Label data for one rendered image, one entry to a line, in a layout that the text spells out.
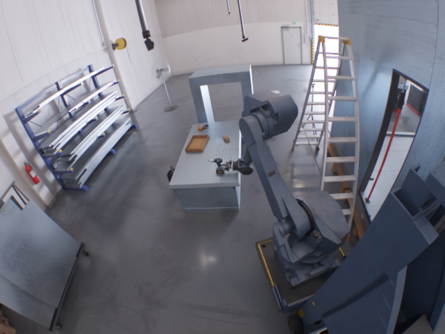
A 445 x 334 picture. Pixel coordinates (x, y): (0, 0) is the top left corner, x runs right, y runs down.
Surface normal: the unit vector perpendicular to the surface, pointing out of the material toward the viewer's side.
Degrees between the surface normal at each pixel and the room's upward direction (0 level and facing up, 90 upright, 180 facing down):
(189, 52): 90
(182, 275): 0
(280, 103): 37
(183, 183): 0
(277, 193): 46
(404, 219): 90
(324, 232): 25
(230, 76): 90
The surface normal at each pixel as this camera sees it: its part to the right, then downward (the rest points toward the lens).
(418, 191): -0.97, 0.24
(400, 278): 0.06, -0.03
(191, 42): -0.14, 0.65
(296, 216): 0.07, -0.36
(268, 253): -0.15, -0.76
